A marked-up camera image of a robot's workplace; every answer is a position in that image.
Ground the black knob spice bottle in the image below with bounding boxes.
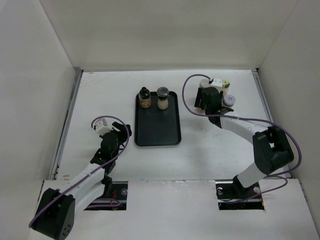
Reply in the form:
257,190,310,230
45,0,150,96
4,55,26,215
138,86,152,109

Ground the silver lid blue label jar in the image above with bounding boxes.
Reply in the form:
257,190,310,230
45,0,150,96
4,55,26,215
199,79,211,89

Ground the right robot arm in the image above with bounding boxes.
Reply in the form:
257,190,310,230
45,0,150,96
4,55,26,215
194,87,294,198

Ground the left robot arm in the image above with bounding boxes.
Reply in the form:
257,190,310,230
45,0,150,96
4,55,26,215
28,116,132,240

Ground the yellow cap condiment bottle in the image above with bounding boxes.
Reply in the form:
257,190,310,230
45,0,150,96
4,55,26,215
222,79,231,96

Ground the red label lid spice jar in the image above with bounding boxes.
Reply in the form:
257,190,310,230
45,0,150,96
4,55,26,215
222,94,236,107

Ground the black rectangular tray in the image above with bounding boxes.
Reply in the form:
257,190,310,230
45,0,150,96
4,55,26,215
134,91,182,147

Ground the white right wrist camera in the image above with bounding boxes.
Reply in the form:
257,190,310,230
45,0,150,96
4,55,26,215
209,77,223,89

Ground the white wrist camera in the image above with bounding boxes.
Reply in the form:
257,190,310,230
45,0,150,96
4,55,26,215
209,77,223,89
94,120,112,136

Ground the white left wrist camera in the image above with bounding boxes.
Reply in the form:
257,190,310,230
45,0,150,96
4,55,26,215
94,120,112,136

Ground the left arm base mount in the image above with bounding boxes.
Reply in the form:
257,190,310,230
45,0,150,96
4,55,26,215
85,176,129,211

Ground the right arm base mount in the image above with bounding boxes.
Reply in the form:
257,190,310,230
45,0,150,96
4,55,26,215
215,180,265,211

